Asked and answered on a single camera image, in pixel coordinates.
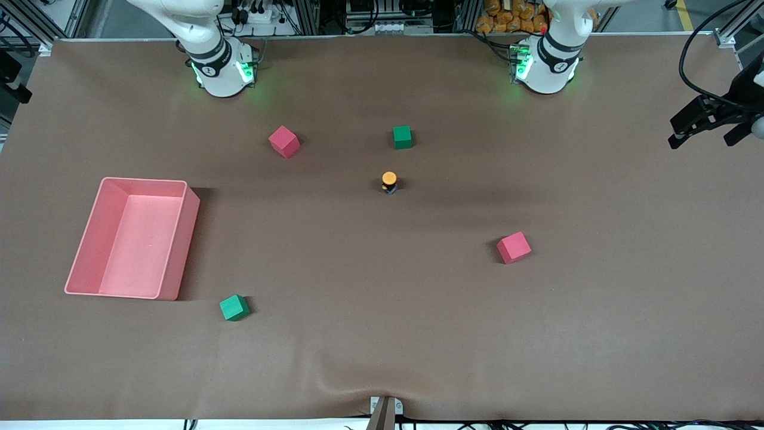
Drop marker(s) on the pink plastic tray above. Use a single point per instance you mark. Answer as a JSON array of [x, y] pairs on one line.
[[134, 251]]

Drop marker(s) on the brown table mat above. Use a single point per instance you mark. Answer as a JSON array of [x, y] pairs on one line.
[[382, 334]]

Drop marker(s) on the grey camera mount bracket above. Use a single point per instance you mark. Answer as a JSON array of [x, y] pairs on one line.
[[385, 412]]

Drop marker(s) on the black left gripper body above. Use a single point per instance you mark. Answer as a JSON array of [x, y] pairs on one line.
[[742, 99]]

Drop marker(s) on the green foam cube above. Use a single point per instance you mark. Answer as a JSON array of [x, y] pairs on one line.
[[401, 137], [233, 308]]

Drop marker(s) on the red foam cube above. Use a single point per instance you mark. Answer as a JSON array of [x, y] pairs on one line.
[[284, 142], [513, 248]]

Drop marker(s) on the orange snack packets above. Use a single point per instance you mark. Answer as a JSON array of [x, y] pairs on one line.
[[510, 18]]

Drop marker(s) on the white power strip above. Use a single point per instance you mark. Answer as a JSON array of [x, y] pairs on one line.
[[262, 21]]

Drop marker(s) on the aluminium frame profile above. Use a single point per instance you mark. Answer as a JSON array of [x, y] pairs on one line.
[[36, 25], [739, 19]]

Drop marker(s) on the orange mushroom push button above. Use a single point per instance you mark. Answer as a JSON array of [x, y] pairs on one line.
[[389, 179]]

